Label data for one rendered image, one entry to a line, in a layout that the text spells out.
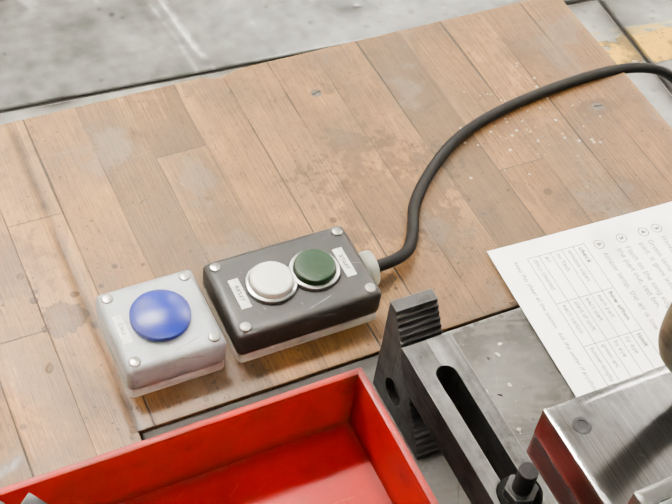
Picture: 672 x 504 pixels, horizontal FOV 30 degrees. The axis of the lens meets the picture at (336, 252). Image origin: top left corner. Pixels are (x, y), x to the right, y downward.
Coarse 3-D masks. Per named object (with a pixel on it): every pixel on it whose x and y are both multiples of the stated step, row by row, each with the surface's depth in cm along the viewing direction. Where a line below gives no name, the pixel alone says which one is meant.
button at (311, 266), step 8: (296, 256) 86; (304, 256) 86; (312, 256) 86; (320, 256) 86; (328, 256) 86; (296, 264) 85; (304, 264) 85; (312, 264) 85; (320, 264) 85; (328, 264) 85; (296, 272) 85; (304, 272) 85; (312, 272) 85; (320, 272) 85; (328, 272) 85; (304, 280) 85; (312, 280) 84; (320, 280) 84; (328, 280) 85
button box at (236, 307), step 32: (640, 64) 108; (544, 96) 104; (416, 192) 94; (416, 224) 92; (256, 256) 86; (288, 256) 86; (352, 256) 87; (224, 288) 84; (320, 288) 85; (352, 288) 85; (224, 320) 84; (256, 320) 83; (288, 320) 83; (320, 320) 84; (352, 320) 86; (256, 352) 84
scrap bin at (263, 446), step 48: (336, 384) 77; (192, 432) 74; (240, 432) 76; (288, 432) 79; (336, 432) 81; (384, 432) 76; (48, 480) 71; (96, 480) 73; (144, 480) 75; (192, 480) 77; (240, 480) 78; (288, 480) 78; (336, 480) 78; (384, 480) 78
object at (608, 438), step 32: (640, 384) 56; (544, 416) 55; (576, 416) 55; (608, 416) 55; (640, 416) 55; (544, 448) 56; (576, 448) 54; (608, 448) 54; (640, 448) 54; (544, 480) 57; (576, 480) 54; (608, 480) 53; (640, 480) 53
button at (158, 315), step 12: (144, 300) 82; (156, 300) 82; (168, 300) 82; (180, 300) 82; (132, 312) 81; (144, 312) 81; (156, 312) 81; (168, 312) 81; (180, 312) 82; (132, 324) 81; (144, 324) 81; (156, 324) 81; (168, 324) 81; (180, 324) 81; (144, 336) 81; (156, 336) 80; (168, 336) 81
